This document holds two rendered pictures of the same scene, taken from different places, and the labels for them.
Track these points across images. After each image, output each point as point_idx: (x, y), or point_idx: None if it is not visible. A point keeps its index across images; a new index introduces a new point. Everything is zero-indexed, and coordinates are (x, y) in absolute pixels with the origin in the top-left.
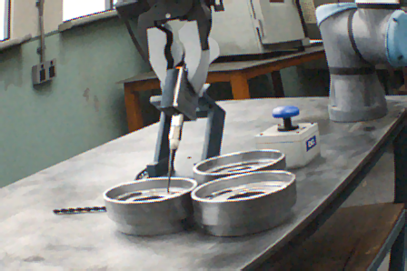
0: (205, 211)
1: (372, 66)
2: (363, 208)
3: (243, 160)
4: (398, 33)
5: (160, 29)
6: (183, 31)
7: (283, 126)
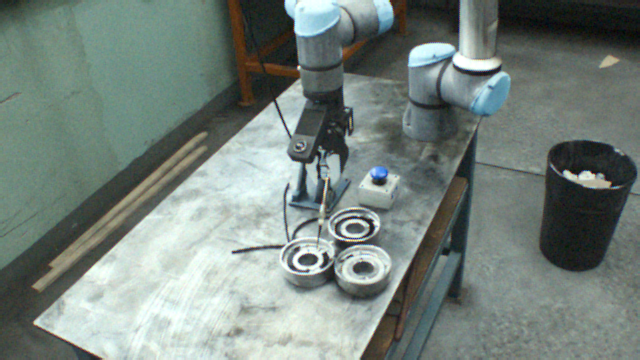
0: (343, 283)
1: None
2: None
3: (353, 212)
4: (489, 98)
5: None
6: (329, 159)
7: (376, 180)
